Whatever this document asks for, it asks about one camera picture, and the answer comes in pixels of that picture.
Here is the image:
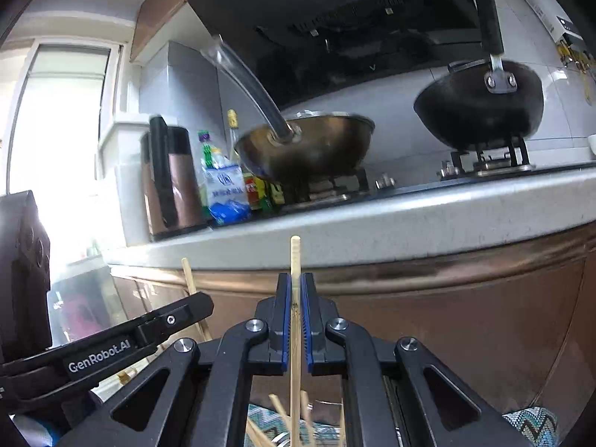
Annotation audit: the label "black wok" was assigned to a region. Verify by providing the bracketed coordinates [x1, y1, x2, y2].
[413, 0, 545, 152]

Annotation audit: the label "clear plastic container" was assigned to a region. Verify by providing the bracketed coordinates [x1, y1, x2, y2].
[272, 400, 345, 447]

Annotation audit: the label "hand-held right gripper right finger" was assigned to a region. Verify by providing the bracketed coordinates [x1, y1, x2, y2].
[301, 273, 532, 447]

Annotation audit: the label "white water heater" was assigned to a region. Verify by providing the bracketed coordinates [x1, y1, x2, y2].
[507, 0, 585, 42]

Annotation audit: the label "steel wok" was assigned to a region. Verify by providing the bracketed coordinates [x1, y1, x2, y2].
[200, 35, 375, 182]

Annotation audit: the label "grey stone countertop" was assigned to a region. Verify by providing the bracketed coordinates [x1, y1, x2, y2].
[102, 168, 596, 285]

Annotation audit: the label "copper thermos jug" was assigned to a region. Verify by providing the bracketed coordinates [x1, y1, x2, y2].
[141, 115, 208, 242]

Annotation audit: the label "red green seasoning packets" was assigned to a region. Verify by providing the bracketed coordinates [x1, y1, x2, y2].
[244, 174, 285, 210]

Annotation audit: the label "brown kitchen cabinet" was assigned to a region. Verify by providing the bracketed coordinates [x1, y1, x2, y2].
[109, 228, 596, 429]

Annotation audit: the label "brown wall cabinet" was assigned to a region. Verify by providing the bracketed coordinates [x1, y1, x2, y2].
[130, 0, 234, 63]

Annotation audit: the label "yellow capped bottle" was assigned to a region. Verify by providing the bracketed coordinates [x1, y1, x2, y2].
[226, 109, 243, 164]

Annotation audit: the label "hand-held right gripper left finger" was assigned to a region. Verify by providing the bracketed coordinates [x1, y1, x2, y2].
[58, 274, 292, 447]

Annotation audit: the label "zigzag knit cloth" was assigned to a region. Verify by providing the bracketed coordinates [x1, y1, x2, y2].
[246, 403, 559, 447]

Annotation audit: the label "green purple packet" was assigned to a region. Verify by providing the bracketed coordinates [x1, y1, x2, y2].
[198, 130, 224, 168]

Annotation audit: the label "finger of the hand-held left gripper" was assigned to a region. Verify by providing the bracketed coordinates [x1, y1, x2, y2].
[47, 291, 215, 358]

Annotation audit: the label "gas stove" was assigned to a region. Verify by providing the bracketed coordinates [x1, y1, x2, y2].
[275, 133, 536, 217]

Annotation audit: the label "black range hood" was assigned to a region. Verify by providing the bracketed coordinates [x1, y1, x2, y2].
[188, 0, 527, 108]

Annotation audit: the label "yellow gas hose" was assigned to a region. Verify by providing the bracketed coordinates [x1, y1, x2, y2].
[556, 39, 596, 103]

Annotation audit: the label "blue white salt bag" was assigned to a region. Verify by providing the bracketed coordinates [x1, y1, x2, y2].
[205, 156, 252, 226]

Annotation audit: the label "window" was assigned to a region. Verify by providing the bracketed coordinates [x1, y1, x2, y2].
[7, 44, 124, 196]

